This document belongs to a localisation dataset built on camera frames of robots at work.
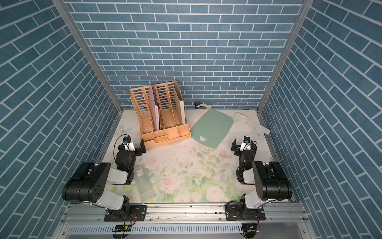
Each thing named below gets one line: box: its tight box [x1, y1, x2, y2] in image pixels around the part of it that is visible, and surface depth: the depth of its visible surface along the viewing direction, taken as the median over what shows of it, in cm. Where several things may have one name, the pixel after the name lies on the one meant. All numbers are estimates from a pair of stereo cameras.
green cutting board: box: [190, 109, 234, 149], surface depth 115 cm
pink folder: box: [149, 83, 160, 131], surface depth 89 cm
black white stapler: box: [193, 102, 213, 110], surface depth 123 cm
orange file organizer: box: [129, 80, 192, 150], surface depth 101 cm
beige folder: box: [173, 80, 186, 126], surface depth 93 cm
